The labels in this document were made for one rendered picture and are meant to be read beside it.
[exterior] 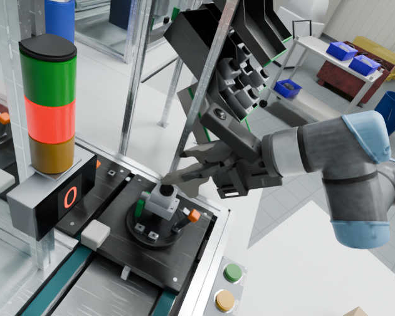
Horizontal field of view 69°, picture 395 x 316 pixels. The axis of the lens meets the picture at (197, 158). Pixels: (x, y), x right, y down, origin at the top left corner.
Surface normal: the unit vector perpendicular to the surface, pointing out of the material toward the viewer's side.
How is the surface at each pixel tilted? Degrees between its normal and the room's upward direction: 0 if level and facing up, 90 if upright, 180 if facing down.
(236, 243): 0
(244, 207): 0
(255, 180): 90
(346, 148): 75
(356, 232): 79
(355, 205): 70
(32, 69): 90
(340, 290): 0
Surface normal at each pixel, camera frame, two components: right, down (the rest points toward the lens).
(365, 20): -0.72, 0.27
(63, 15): 0.65, 0.64
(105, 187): 0.29, -0.72
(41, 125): -0.07, 0.65
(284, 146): -0.53, -0.22
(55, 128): 0.47, 0.69
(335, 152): -0.50, 0.24
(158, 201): -0.34, 0.55
